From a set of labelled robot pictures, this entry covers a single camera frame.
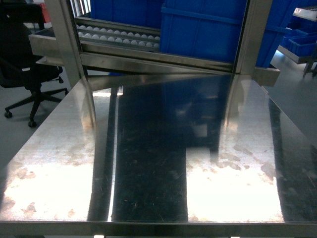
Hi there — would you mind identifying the large blue plastic crate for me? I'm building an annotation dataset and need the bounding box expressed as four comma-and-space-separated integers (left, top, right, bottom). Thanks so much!
159, 0, 247, 63

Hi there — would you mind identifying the blue crate rear left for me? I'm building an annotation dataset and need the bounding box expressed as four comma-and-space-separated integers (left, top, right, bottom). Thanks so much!
90, 0, 164, 29

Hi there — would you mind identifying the small blue bin right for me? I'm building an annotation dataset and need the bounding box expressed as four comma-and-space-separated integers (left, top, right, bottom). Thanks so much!
285, 35, 317, 57

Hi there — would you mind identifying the blue crate far right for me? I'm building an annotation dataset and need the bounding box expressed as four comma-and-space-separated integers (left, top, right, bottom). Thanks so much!
256, 0, 317, 68

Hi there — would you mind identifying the stainless steel roller rack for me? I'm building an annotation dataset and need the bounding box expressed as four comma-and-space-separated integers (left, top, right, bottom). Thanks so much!
30, 0, 280, 86

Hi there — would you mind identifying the black office chair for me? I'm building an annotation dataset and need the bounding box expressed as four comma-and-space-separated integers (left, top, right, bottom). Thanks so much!
0, 3, 68, 128

